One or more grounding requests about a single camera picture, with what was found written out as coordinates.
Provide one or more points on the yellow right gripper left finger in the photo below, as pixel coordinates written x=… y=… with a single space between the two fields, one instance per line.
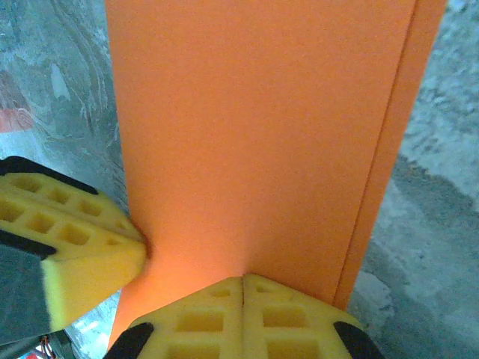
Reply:
x=164 y=336

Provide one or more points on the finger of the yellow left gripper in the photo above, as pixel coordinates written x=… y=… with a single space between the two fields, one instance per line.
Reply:
x=93 y=269
x=73 y=196

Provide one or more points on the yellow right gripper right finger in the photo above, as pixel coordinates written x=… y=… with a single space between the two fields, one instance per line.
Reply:
x=318 y=329

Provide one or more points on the red rectangular block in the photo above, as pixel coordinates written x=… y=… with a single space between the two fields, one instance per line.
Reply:
x=13 y=119

